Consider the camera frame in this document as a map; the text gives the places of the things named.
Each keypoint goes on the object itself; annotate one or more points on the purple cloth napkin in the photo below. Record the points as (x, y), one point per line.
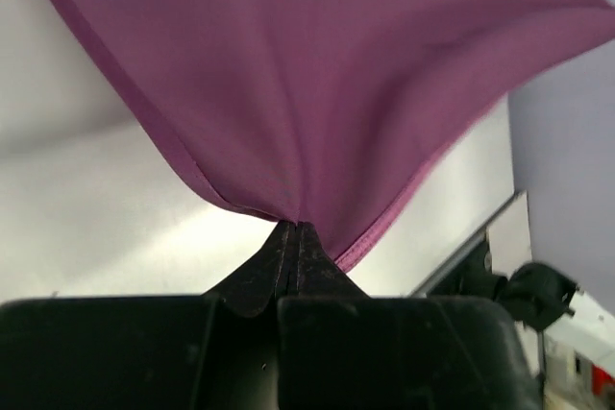
(322, 111)

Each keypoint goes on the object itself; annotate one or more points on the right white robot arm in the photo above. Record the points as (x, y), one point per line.
(577, 335)

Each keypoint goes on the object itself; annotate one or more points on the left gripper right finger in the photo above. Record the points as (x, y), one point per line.
(339, 349)

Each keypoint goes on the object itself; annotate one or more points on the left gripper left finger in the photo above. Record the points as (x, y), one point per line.
(216, 350)

